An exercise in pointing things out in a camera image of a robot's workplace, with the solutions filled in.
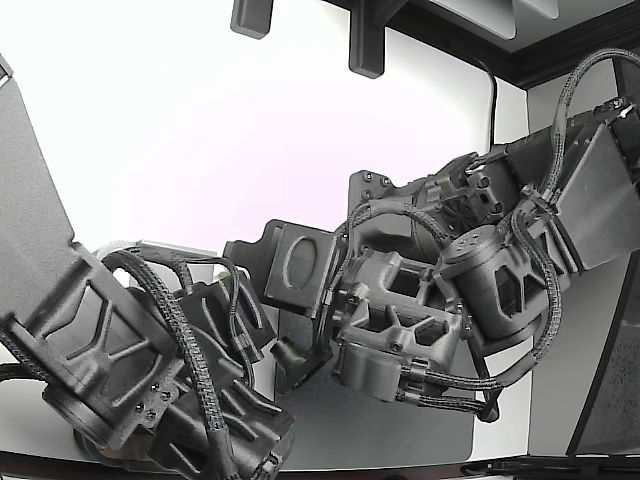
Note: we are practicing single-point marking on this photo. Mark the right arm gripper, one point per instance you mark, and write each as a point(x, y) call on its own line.
point(300, 265)

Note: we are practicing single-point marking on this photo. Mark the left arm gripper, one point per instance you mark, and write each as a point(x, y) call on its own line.
point(200, 312)

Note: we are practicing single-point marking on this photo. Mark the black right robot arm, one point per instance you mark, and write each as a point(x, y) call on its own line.
point(600, 200)

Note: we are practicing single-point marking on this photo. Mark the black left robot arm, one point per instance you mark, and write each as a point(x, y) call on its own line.
point(35, 200)

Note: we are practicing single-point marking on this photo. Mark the dark grey rectangular mat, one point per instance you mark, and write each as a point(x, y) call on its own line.
point(375, 435)

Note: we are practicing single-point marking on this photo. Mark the light grey panel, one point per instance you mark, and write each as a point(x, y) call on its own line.
point(540, 7)
point(480, 15)

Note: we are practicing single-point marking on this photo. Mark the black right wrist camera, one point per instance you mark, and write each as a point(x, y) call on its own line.
point(295, 365)

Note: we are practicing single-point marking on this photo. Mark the short black post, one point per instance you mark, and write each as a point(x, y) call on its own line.
point(250, 17)

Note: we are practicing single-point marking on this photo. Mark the long black post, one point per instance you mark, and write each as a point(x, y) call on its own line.
point(367, 45)

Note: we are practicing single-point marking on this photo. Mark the black border frame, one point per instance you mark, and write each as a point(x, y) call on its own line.
point(450, 37)

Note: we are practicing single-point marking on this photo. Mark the black diagonal frame bar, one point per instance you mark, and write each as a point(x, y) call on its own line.
point(597, 380)

